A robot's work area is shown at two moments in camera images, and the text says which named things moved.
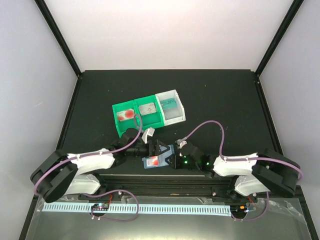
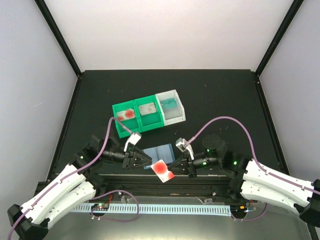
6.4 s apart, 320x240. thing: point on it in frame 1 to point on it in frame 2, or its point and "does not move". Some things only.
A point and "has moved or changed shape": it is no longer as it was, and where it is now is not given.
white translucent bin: [172, 109] does not move
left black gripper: [157, 151] to [128, 159]
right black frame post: [294, 8] does not move
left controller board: [100, 206] does not move
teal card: [168, 103] does not move
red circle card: [153, 161] has moved or changed shape
